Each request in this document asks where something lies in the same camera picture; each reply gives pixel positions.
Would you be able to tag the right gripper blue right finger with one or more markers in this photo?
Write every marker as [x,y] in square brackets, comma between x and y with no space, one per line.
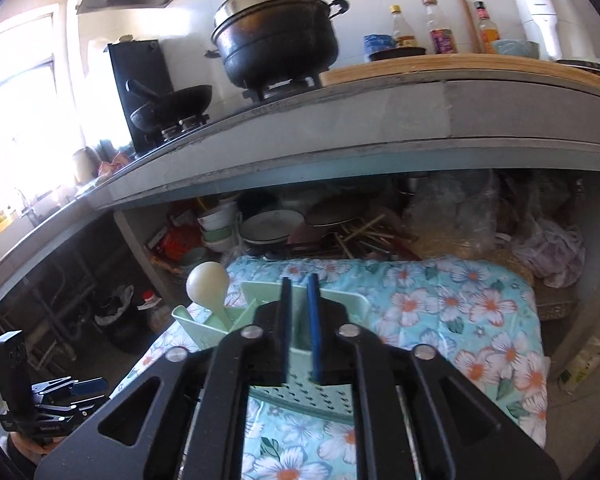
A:
[318,327]

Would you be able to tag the rice sack bag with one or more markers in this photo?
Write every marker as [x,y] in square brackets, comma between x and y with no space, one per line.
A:
[582,364]

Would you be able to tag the black wok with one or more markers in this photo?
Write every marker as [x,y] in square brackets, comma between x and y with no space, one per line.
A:
[161,112]

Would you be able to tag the floral blue quilt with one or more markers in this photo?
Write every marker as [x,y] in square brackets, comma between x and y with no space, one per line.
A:
[478,315]

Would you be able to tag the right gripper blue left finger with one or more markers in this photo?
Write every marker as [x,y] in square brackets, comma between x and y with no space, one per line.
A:
[282,331]

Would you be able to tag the sauce bottle red cap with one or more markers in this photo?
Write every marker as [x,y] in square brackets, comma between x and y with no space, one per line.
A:
[487,29]

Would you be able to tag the cooking oil bottle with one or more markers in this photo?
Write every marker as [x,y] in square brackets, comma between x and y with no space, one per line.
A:
[157,312]

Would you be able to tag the stacked white bowls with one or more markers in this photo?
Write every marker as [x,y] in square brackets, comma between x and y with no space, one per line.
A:
[217,227]

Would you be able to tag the person left hand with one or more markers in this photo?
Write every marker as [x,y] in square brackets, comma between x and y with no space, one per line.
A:
[22,446]

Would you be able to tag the light blue bowl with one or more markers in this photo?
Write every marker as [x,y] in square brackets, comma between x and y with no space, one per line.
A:
[516,47]

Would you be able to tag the black small bowl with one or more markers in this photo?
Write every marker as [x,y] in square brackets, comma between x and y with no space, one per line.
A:
[398,52]

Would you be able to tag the white round ladle spoon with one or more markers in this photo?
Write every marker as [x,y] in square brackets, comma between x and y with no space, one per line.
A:
[207,285]

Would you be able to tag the white kitchen appliance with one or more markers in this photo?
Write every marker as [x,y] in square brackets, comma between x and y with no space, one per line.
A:
[555,26]

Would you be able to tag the black trash bin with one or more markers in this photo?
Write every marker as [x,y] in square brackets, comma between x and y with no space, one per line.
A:
[117,319]

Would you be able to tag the sauce bottle yellow cap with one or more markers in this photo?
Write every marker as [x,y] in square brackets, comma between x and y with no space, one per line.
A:
[403,34]

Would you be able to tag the large black stock pot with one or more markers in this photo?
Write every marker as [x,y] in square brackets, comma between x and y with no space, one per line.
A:
[266,42]

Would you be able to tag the wooden cutting board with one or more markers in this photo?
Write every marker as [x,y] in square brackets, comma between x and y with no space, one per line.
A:
[488,63]

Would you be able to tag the green plastic utensil holder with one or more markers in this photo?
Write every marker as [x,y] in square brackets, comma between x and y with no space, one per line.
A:
[298,393]

